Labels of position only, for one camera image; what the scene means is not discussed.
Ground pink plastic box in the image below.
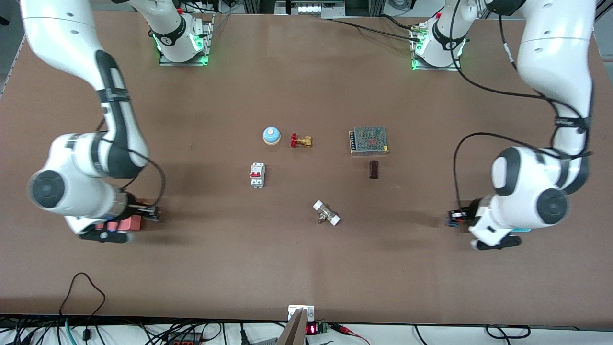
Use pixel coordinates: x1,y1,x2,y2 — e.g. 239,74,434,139
95,215,143,233

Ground metal mesh power supply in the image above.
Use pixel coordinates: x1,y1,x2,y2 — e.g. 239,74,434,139
349,126,389,156

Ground black power strip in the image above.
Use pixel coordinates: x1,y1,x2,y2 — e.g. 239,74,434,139
165,332,204,345

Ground silver valve white ends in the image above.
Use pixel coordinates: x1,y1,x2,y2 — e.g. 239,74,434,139
312,200,341,227

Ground metal electronics unit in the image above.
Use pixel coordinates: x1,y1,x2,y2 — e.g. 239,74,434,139
274,0,346,18

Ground black looped cable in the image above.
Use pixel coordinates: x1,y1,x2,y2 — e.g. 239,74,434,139
59,272,107,345

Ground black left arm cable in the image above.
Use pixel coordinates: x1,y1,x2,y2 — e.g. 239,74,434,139
445,0,594,229

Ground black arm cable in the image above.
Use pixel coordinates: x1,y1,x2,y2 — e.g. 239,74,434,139
96,115,167,222
445,0,594,229

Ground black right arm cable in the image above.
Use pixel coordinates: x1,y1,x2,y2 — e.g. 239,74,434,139
96,115,167,222

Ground black coiled cable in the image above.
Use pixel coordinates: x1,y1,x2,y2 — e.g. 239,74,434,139
485,325,531,340

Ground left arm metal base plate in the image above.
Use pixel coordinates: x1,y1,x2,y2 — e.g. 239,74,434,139
411,26,462,72

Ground red clip lead wire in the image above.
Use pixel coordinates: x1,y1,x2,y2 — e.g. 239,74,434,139
330,324,372,345

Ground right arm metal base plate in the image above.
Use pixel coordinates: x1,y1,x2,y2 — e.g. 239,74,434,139
159,14,214,67

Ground metal table edge bracket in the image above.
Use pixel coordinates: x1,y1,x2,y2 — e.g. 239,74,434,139
287,304,315,322

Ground grey camera mount bar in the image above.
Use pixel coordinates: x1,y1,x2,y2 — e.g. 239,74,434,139
276,308,307,345

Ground black base power cable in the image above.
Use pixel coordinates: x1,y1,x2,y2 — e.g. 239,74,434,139
330,16,423,44

